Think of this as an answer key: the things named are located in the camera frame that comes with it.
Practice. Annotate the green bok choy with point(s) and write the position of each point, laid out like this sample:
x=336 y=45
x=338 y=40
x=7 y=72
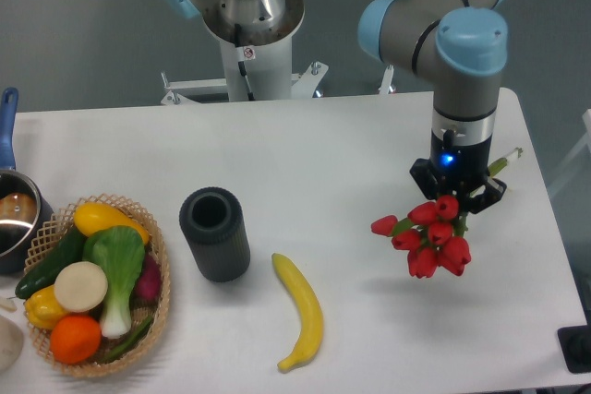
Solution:
x=119 y=252

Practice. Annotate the green cucumber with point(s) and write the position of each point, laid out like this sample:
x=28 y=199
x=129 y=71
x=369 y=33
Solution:
x=66 y=252

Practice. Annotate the orange fruit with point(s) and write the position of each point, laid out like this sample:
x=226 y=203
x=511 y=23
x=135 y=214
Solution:
x=75 y=338

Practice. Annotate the blue handled saucepan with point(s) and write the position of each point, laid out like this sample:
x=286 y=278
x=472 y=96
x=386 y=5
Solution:
x=16 y=240

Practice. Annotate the yellow bell pepper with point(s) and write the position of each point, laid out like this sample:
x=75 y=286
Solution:
x=43 y=310

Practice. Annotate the brown bread in pot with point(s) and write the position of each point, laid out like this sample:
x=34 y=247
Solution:
x=18 y=209

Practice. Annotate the white round radish slice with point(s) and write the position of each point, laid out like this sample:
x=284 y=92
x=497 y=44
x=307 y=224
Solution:
x=81 y=286

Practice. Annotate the dark grey ribbed vase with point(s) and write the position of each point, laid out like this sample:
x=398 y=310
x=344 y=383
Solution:
x=212 y=221

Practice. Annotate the black device at edge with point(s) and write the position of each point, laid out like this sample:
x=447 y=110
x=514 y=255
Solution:
x=575 y=348

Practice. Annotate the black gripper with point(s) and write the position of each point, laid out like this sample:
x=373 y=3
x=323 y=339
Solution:
x=463 y=169

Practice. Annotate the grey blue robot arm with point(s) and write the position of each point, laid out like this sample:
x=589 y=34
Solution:
x=461 y=48

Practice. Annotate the green bean pod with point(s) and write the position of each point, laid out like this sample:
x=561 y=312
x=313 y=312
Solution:
x=130 y=341

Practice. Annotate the white garlic bulb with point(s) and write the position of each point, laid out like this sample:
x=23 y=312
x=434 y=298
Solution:
x=12 y=338

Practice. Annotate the yellow squash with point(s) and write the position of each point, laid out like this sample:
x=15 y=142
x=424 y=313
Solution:
x=93 y=217

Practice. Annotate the yellow banana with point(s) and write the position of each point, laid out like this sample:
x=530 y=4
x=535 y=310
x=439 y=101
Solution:
x=310 y=313

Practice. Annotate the purple sweet potato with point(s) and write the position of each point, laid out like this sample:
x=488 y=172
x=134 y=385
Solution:
x=148 y=285

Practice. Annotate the woven wicker basket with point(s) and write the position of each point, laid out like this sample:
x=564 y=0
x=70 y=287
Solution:
x=47 y=238

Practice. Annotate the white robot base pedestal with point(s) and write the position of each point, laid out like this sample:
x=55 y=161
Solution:
x=255 y=41

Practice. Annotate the red tulip bouquet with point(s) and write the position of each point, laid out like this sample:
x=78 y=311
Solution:
x=433 y=233

